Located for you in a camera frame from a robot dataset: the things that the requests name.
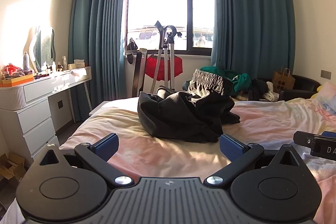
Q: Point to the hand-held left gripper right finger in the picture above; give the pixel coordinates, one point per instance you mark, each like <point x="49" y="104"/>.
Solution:
<point x="232" y="148"/>

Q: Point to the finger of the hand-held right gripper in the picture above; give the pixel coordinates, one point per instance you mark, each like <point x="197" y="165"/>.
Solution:
<point x="304" y="138"/>

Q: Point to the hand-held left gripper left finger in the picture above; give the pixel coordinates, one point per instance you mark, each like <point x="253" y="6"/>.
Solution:
<point x="105" y="147"/>

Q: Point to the black pants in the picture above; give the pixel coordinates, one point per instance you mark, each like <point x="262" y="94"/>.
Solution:
<point x="178" y="113"/>

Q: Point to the black and white clothes pile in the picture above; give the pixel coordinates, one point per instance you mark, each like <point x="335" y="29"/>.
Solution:
<point x="262" y="90"/>

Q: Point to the green clothes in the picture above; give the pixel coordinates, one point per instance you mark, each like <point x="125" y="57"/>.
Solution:
<point x="241" y="81"/>

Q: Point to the white bed footboard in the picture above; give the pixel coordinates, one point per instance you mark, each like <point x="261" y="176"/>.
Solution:
<point x="98" y="108"/>

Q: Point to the pastel pillow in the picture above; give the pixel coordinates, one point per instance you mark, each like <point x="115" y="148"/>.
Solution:
<point x="326" y="98"/>

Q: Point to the black leather sofa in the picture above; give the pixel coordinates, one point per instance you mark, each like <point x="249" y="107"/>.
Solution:
<point x="304" y="85"/>

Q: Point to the brown paper bag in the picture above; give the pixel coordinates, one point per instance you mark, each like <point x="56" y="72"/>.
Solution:
<point x="283" y="81"/>

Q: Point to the bed with pastel sheet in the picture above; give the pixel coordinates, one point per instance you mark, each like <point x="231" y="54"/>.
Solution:
<point x="168" y="155"/>

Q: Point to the white dressing table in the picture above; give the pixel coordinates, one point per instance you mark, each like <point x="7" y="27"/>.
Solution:
<point x="34" y="113"/>

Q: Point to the beige tissue box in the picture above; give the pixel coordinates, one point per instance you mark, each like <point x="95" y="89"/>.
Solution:
<point x="76" y="65"/>

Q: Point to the cardboard box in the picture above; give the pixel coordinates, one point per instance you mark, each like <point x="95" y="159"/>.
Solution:
<point x="10" y="169"/>

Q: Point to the red cloth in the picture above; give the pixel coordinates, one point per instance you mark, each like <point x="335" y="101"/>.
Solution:
<point x="168" y="66"/>

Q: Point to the dark cloth on windowsill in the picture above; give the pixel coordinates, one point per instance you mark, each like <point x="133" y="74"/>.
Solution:
<point x="132" y="44"/>

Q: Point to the orange box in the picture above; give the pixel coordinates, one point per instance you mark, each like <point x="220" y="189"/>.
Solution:
<point x="18" y="80"/>

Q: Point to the garment steamer stand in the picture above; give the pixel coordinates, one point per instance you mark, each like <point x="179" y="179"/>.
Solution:
<point x="171" y="56"/>

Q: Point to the white spray bottle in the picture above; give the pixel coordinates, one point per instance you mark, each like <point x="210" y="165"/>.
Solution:
<point x="26" y="62"/>

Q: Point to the wavy framed mirror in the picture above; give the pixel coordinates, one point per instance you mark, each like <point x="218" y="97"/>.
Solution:
<point x="43" y="48"/>

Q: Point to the teal curtain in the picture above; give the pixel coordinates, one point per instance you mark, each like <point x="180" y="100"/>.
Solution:
<point x="97" y="29"/>
<point x="252" y="16"/>

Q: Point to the red toy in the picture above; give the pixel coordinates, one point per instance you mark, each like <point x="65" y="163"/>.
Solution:
<point x="11" y="67"/>

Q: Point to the wall socket under table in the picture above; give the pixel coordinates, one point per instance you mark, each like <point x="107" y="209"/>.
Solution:
<point x="60" y="104"/>

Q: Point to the grey wall switch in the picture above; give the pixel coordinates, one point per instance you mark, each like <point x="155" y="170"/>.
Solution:
<point x="326" y="74"/>

